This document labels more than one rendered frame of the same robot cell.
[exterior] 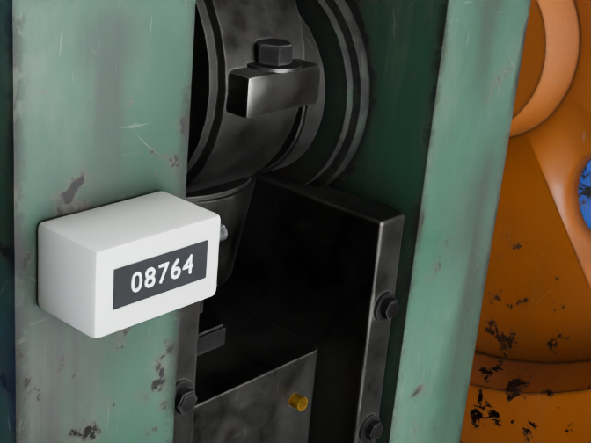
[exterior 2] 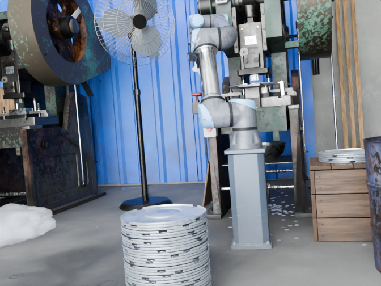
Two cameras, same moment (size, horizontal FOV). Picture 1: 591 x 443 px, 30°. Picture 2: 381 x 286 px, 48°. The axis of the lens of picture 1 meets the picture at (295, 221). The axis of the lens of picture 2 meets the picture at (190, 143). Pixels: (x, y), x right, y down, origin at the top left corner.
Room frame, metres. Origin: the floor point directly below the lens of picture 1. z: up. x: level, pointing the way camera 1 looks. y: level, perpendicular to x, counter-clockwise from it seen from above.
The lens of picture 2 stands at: (-0.91, -2.27, 0.60)
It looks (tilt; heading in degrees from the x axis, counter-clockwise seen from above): 3 degrees down; 66
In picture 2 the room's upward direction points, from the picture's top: 4 degrees counter-clockwise
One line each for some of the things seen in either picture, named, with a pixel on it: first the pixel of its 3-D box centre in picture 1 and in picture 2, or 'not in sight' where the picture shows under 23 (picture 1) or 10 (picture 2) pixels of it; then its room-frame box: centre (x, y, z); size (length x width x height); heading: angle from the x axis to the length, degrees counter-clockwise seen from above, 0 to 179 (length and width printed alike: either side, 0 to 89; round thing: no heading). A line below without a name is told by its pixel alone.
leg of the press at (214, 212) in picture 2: not in sight; (222, 139); (0.53, 0.37, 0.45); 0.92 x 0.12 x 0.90; 50
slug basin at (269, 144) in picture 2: not in sight; (259, 152); (0.65, 0.09, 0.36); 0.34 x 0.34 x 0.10
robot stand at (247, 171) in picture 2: not in sight; (249, 196); (0.16, -0.54, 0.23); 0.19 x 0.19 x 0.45; 53
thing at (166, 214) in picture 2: not in sight; (163, 213); (-0.41, -0.90, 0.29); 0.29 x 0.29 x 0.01
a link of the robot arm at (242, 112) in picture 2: not in sight; (242, 112); (0.15, -0.54, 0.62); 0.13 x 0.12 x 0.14; 159
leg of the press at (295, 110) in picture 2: not in sight; (301, 134); (0.94, 0.02, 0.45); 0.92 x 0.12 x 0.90; 50
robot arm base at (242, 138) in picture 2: not in sight; (245, 137); (0.16, -0.54, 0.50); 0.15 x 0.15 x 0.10
